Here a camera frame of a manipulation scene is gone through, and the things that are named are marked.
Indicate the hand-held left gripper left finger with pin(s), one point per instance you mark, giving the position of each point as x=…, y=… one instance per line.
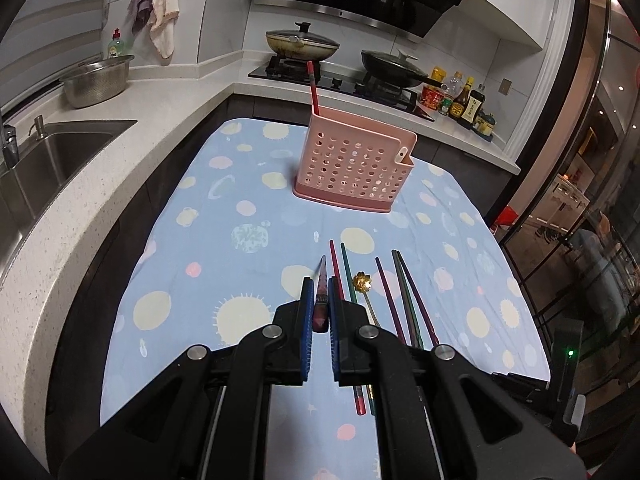
x=306, y=332

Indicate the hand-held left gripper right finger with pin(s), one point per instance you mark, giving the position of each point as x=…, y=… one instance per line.
x=335, y=345

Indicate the maroon patterned chopstick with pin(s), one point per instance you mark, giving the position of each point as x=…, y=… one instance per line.
x=321, y=295

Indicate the gold flower spoon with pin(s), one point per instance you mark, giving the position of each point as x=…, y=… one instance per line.
x=361, y=282

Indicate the red chopstick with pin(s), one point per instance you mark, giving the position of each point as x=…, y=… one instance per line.
x=313, y=87
x=337, y=270

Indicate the purple chopstick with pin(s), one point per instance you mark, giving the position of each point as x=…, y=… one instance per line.
x=389, y=297

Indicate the green chopstick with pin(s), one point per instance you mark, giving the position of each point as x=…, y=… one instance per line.
x=403, y=295
x=349, y=272

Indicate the dark grey chopstick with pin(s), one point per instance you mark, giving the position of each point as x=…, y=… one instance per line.
x=411, y=300

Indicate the brown patterned chopstick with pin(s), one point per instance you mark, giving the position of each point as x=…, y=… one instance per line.
x=419, y=297

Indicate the pink perforated utensil holder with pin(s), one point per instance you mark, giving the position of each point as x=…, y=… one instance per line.
x=350, y=165

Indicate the blue dotted tablecloth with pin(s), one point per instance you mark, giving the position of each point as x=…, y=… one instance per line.
x=250, y=240

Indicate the red bag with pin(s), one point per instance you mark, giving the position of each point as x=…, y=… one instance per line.
x=512, y=216

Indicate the glass sliding door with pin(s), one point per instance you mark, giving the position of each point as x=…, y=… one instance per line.
x=590, y=185

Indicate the white plastic spoon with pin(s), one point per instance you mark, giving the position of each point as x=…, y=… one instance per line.
x=403, y=153

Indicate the black gas stove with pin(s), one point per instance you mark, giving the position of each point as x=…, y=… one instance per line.
x=340, y=80

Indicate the condiment jar set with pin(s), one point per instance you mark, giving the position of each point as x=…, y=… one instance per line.
x=485, y=126

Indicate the small green cap jar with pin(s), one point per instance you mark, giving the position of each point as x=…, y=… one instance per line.
x=445, y=106

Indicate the red instant noodle cup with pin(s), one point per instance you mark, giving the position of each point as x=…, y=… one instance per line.
x=433, y=96

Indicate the dark sauce bottle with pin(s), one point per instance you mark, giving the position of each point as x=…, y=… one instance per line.
x=474, y=110

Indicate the yellow label sauce bottle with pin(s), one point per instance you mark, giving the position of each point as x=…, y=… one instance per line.
x=461, y=102

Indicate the black wok with lid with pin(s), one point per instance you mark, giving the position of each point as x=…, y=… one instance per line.
x=395, y=65

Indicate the clear plastic bottle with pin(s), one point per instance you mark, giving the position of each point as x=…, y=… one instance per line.
x=455, y=84

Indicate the beige wok with glass lid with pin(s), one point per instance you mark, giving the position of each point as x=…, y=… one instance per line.
x=300, y=42

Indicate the stainless steel sink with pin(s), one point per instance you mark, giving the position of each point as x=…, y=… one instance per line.
x=60, y=160

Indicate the stainless steel bowl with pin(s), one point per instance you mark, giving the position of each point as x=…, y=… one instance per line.
x=95, y=82

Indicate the sink soap dispenser pump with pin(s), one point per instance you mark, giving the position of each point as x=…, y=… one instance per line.
x=38, y=127

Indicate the green dish soap bottle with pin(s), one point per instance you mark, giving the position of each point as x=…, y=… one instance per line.
x=115, y=46

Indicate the cream towel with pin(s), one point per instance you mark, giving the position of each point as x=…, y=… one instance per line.
x=165, y=15

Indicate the chrome faucet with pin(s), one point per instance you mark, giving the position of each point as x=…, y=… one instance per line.
x=9, y=147

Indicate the purple cloth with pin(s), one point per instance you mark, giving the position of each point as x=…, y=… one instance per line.
x=144, y=2

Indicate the white window blind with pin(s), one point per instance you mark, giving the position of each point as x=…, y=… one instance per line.
x=55, y=30

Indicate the brown wall socket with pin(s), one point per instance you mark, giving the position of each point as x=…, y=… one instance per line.
x=506, y=87

